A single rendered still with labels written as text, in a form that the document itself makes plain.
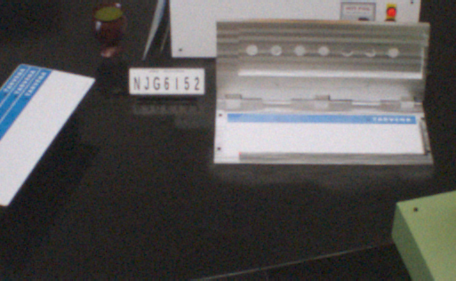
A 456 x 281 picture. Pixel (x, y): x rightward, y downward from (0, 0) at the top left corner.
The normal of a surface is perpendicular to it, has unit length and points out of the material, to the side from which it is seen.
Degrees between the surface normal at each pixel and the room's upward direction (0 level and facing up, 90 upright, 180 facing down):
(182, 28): 90
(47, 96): 0
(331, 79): 79
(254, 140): 0
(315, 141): 0
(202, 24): 90
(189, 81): 65
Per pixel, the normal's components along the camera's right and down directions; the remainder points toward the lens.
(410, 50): -0.02, 0.49
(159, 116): 0.00, -0.76
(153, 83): -0.02, 0.27
